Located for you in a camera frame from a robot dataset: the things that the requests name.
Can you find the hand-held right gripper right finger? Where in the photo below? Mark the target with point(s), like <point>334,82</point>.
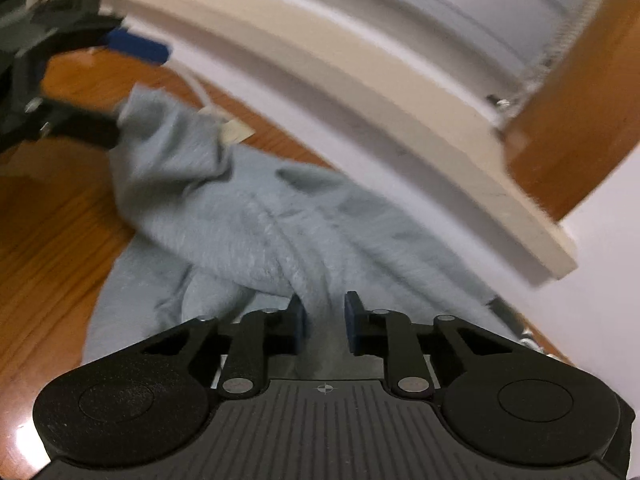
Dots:
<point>352,325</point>

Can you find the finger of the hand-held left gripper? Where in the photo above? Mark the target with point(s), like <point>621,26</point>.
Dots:
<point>80,125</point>
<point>137,45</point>

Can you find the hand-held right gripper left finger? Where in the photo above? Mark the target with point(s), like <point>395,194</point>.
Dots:
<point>298,322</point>

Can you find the grey printed sweatshirt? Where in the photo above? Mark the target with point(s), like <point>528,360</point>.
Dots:
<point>260,230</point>

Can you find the beige window sill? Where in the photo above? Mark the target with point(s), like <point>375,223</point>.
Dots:
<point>380,135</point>

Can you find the grey window blind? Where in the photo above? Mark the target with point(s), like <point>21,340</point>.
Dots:
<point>450,5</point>

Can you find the wooden window frame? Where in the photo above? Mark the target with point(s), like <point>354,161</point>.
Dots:
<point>575,135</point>

